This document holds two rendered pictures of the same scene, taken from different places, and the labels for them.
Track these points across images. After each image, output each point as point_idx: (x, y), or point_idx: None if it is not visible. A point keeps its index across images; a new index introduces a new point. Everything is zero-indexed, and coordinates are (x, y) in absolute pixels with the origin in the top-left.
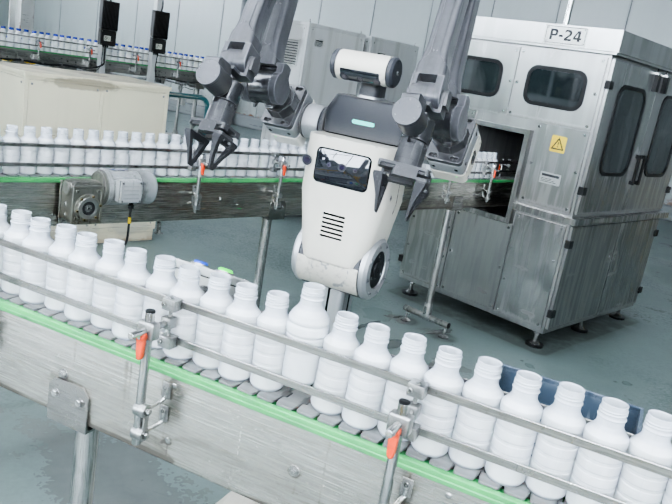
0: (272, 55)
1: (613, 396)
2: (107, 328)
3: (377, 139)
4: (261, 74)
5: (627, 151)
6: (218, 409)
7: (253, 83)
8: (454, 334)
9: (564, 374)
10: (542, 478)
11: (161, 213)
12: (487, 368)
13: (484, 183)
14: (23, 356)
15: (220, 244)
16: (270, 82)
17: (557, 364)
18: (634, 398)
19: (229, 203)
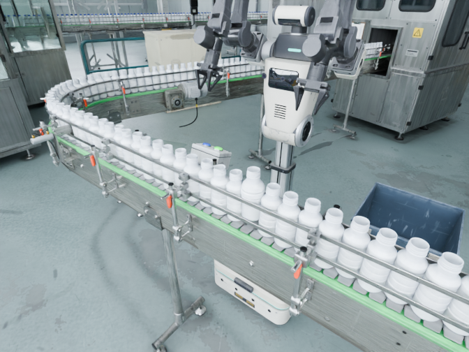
0: (239, 17)
1: (440, 163)
2: (162, 183)
3: (303, 59)
4: (234, 29)
5: (460, 30)
6: (212, 229)
7: (230, 35)
8: (358, 136)
9: (414, 153)
10: (394, 295)
11: (212, 98)
12: (359, 226)
13: (375, 59)
14: (131, 194)
15: (250, 101)
16: (239, 34)
17: (410, 148)
18: (452, 163)
19: (243, 89)
